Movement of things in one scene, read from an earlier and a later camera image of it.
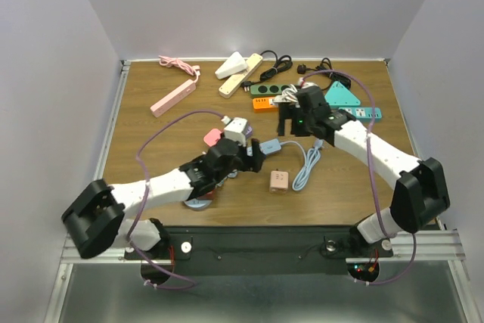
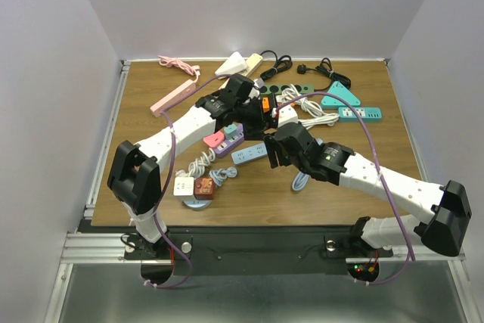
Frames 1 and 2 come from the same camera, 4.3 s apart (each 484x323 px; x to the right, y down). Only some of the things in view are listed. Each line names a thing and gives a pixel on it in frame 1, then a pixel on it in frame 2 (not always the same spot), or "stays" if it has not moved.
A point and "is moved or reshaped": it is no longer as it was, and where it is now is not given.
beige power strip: (236, 81) stays
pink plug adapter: (212, 137) stays
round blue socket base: (197, 204) stays
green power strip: (268, 89) stays
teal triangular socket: (338, 94) stays
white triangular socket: (234, 64) stays
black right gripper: (286, 112) to (272, 144)
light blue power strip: (271, 146) is moved or reshaped
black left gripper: (253, 162) to (264, 122)
